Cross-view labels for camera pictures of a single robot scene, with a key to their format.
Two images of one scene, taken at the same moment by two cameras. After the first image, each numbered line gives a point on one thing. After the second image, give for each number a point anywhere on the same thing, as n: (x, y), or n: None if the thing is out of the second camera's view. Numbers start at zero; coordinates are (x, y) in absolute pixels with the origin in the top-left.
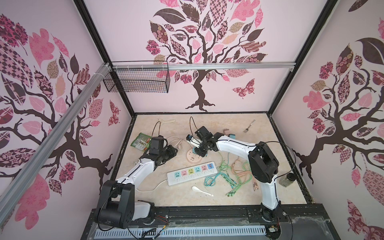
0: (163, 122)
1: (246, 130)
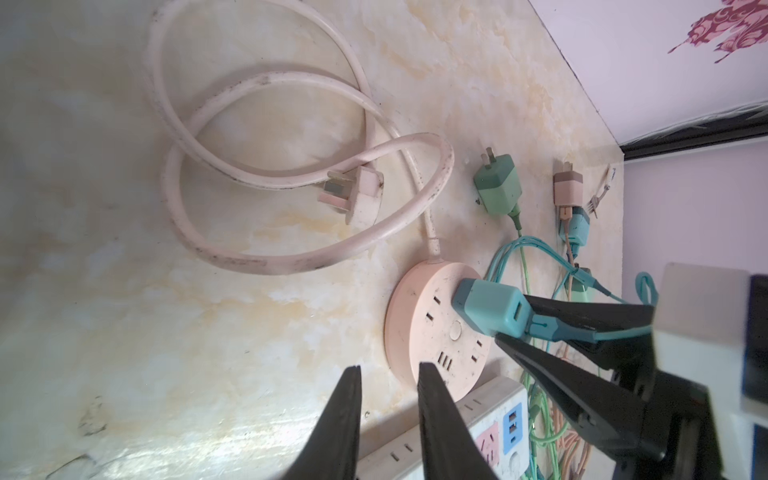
0: None
1: (592, 204)
